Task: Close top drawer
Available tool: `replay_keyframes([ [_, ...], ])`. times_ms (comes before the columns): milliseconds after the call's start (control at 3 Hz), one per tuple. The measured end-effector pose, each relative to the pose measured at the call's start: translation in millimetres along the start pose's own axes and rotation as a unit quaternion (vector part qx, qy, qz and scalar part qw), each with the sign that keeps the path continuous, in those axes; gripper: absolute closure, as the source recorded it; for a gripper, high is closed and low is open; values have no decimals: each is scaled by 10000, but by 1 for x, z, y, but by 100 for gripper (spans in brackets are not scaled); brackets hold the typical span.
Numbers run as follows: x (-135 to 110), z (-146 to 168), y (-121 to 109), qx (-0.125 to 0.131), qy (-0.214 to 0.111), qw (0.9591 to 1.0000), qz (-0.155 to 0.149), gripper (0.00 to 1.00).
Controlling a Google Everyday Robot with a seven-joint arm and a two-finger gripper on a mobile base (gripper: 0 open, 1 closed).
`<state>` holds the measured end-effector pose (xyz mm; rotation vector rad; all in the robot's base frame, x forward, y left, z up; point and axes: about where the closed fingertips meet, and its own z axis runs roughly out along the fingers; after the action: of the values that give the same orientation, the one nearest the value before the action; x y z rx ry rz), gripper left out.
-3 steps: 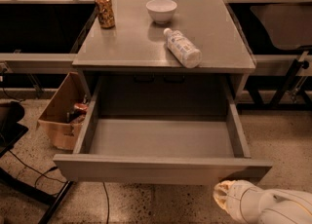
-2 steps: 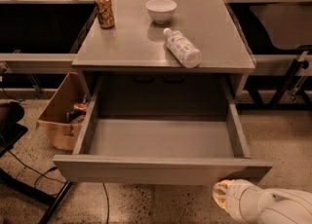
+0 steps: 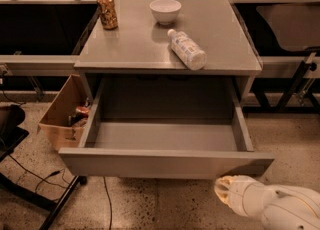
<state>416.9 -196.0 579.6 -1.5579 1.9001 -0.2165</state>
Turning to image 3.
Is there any brown cardboard box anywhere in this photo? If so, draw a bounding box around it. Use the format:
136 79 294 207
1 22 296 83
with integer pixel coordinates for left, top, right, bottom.
39 75 90 151

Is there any patterned drink can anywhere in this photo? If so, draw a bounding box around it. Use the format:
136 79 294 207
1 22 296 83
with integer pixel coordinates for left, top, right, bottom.
97 0 118 30

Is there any white plastic bottle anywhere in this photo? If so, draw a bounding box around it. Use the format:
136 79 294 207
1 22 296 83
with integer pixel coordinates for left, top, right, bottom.
167 29 207 71

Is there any grey drawer cabinet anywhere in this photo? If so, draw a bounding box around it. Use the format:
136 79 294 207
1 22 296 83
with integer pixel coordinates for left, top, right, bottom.
74 0 262 98

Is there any dark chair with frame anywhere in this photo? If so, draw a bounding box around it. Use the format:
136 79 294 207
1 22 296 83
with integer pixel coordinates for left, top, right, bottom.
257 3 320 112

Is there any red snack packet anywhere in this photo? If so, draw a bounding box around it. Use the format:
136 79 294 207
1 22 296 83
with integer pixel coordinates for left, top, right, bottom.
75 106 90 117

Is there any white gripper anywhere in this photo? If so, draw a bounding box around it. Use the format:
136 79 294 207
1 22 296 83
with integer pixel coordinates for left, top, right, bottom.
214 175 276 218

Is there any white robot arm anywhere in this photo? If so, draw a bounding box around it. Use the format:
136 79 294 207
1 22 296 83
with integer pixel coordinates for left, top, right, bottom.
214 175 320 230

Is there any grey top drawer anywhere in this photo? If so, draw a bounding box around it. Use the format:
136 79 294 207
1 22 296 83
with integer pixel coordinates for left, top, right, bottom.
59 76 274 179

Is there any white ceramic bowl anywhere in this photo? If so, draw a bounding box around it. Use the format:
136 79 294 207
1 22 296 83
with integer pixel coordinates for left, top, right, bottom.
149 0 182 25

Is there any black cable on floor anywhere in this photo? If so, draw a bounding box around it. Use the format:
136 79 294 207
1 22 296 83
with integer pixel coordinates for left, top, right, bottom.
0 147 114 230

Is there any black stand base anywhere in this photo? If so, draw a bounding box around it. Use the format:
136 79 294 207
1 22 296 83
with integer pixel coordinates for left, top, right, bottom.
0 103 87 230

